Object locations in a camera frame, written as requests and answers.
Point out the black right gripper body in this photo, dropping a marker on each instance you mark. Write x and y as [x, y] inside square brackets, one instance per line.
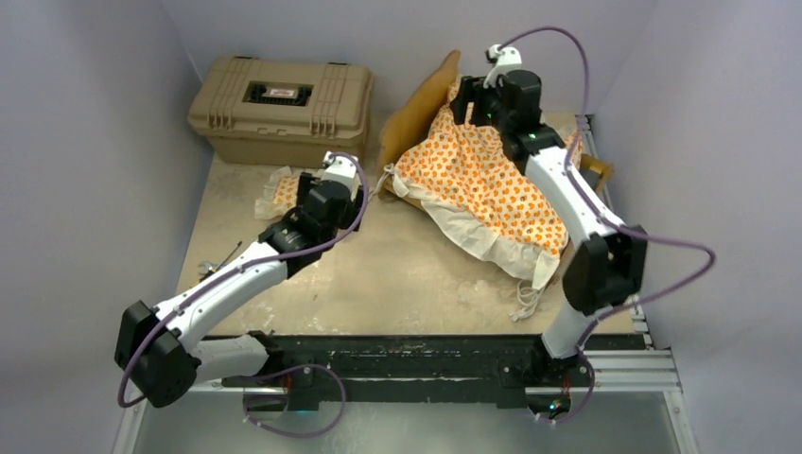
[487, 111]

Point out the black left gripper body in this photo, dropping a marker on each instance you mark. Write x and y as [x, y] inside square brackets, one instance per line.
[352, 214]

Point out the wooden pet bed frame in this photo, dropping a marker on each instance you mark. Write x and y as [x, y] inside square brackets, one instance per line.
[413, 119]

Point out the orange patterned white blanket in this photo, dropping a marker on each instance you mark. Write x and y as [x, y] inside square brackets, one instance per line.
[482, 188]

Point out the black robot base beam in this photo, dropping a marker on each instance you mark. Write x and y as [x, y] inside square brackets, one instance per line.
[509, 371]

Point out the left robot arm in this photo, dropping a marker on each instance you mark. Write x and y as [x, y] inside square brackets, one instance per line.
[162, 350]

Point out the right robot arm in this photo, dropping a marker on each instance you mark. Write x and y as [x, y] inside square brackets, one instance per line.
[609, 256]

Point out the small orange patterned pillow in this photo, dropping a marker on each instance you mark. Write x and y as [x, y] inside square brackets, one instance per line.
[279, 193]

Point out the yellow black screwdriver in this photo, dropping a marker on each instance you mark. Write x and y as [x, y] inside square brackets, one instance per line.
[229, 255]

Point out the tan plastic tool case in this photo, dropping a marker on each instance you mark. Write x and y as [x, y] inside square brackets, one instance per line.
[277, 113]

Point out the silver open-end wrench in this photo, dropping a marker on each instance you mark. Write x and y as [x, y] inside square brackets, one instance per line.
[207, 268]

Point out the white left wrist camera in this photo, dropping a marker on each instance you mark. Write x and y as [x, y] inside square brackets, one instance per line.
[341, 168]

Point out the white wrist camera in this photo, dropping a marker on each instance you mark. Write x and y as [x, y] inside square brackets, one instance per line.
[341, 168]
[502, 59]

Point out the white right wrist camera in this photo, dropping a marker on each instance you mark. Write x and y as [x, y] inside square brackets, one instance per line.
[502, 59]

